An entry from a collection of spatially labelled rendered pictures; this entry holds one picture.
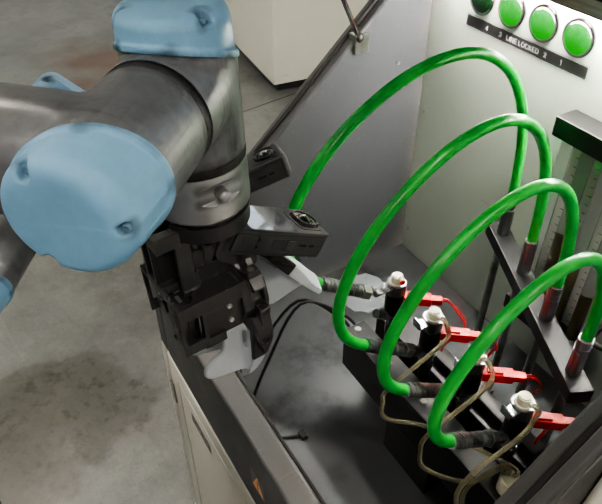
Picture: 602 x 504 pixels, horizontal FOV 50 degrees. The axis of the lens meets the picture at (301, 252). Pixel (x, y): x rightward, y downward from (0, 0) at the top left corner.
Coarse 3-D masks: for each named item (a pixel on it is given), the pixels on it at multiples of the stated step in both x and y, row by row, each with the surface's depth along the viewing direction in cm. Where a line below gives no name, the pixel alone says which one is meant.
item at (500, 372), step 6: (486, 366) 82; (486, 372) 81; (498, 372) 80; (504, 372) 81; (510, 372) 81; (516, 372) 81; (522, 372) 81; (486, 378) 81; (498, 378) 81; (504, 378) 80; (510, 378) 80; (516, 378) 81; (522, 378) 80
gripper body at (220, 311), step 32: (224, 224) 47; (160, 256) 50; (192, 256) 50; (224, 256) 52; (256, 256) 54; (160, 288) 51; (192, 288) 51; (224, 288) 51; (256, 288) 53; (192, 320) 52; (224, 320) 54; (192, 352) 53
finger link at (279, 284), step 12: (264, 264) 71; (300, 264) 72; (264, 276) 71; (276, 276) 72; (288, 276) 72; (300, 276) 71; (312, 276) 73; (276, 288) 72; (288, 288) 72; (312, 288) 73; (276, 300) 72
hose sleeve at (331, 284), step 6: (324, 282) 81; (330, 282) 82; (336, 282) 83; (324, 288) 82; (330, 288) 82; (336, 288) 83; (354, 288) 85; (360, 288) 86; (348, 294) 85; (354, 294) 86; (360, 294) 86
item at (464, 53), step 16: (464, 48) 71; (480, 48) 72; (416, 64) 70; (432, 64) 70; (496, 64) 75; (512, 64) 77; (400, 80) 69; (512, 80) 78; (384, 96) 69; (368, 112) 69; (352, 128) 69; (336, 144) 69; (320, 160) 69; (304, 176) 70; (512, 176) 91; (304, 192) 70; (288, 208) 72; (512, 208) 94
